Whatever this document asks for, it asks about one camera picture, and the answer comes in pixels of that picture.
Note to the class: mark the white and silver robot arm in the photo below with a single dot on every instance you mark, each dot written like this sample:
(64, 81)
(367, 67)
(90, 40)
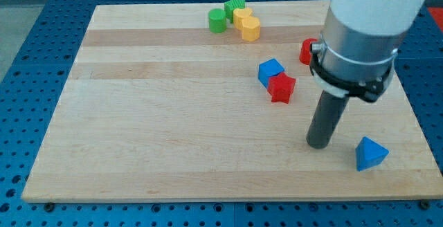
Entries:
(355, 53)

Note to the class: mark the blue triangle block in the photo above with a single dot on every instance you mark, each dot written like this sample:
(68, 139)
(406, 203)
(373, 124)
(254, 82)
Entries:
(369, 154)

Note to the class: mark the blue cube block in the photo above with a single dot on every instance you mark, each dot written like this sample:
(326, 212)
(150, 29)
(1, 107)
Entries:
(269, 69)

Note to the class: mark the red star block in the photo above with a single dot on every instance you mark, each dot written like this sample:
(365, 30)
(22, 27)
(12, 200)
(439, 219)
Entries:
(281, 87)

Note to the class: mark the wooden board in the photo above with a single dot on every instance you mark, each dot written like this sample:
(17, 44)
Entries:
(157, 108)

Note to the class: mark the yellow hexagon block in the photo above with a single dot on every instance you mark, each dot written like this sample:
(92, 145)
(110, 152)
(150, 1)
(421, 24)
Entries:
(250, 29)

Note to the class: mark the green cylinder block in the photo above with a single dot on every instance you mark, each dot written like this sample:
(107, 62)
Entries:
(217, 20)

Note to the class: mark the yellow heart block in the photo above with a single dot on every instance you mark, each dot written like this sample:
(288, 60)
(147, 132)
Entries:
(239, 14)

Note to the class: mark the red cylinder block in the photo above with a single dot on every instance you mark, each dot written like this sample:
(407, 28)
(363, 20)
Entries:
(305, 51)

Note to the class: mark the green star block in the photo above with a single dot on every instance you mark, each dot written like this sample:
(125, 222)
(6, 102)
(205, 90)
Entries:
(231, 5)

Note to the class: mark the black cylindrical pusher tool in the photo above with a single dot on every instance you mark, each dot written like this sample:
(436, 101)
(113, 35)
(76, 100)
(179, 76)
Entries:
(326, 117)

